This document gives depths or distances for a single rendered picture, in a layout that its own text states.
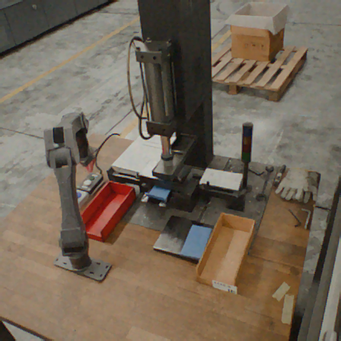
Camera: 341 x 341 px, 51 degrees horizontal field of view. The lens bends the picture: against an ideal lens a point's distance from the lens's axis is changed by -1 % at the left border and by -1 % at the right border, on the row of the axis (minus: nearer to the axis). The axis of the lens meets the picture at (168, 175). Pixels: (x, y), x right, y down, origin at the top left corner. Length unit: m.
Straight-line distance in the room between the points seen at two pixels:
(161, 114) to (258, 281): 0.60
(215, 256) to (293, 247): 0.26
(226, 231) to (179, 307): 0.33
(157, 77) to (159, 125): 0.16
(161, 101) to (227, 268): 0.57
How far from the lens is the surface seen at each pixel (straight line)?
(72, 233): 1.18
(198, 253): 1.21
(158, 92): 1.13
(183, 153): 1.37
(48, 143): 1.18
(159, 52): 1.06
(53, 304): 1.23
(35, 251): 1.40
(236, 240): 1.28
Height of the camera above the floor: 1.88
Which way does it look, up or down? 39 degrees down
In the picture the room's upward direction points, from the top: 7 degrees counter-clockwise
